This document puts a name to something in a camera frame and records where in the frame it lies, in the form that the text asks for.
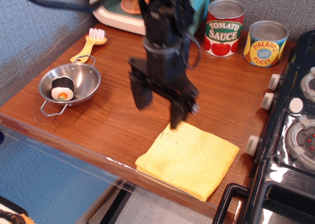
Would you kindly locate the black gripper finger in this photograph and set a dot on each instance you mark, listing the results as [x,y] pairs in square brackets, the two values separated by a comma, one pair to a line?
[142,95]
[178,113]

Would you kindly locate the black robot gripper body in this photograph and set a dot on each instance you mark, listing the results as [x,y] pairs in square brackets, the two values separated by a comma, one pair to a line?
[164,72]

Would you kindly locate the yellow towel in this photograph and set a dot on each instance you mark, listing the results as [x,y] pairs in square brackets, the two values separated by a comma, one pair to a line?
[189,159]

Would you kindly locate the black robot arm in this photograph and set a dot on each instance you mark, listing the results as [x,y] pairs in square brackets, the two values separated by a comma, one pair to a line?
[167,42]

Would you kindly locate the yellow dish brush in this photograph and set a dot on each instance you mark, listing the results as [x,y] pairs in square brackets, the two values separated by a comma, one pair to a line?
[95,37]

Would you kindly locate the orange toy plate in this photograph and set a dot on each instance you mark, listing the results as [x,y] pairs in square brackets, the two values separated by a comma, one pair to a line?
[130,6]

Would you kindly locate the teal toy microwave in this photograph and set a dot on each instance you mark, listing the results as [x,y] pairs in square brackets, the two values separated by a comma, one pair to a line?
[112,15]

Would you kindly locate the grey stove knob front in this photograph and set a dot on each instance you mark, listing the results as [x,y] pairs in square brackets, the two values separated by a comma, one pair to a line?
[252,144]

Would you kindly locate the grey stove knob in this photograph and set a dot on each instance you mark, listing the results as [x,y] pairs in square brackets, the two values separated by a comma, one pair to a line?
[274,80]
[252,144]
[267,100]

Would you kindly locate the toy sushi roll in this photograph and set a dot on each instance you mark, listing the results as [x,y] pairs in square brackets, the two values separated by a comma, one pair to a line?
[62,89]

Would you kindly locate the tomato sauce can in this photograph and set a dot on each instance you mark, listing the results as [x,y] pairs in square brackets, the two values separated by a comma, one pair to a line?
[224,23]

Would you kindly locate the grey stove knob middle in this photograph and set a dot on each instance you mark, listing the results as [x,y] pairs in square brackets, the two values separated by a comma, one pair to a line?
[267,100]

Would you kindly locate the grey stove knob rear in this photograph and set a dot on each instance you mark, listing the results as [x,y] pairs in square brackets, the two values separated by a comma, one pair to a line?
[274,80]

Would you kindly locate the pineapple slices can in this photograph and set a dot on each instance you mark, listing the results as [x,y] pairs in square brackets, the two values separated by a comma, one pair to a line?
[265,43]

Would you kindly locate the black toy stove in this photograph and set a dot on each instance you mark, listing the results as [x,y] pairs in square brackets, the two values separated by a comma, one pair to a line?
[282,178]

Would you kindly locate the orange black object corner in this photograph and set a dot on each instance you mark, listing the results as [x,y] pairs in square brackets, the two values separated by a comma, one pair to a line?
[11,213]

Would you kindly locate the steel bowl with handles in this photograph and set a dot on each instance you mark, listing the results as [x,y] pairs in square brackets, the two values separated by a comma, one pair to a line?
[82,72]

